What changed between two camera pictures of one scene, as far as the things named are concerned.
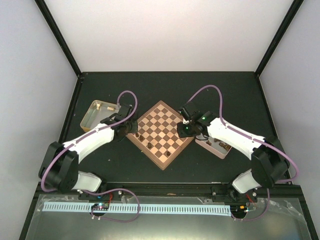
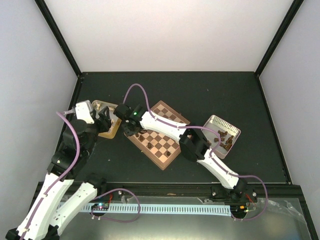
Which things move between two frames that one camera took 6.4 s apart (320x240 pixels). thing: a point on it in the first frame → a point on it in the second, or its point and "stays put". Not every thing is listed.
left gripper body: [133, 129] → [103, 127]
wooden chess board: [156, 136] stays put
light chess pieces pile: [109, 108] stays put
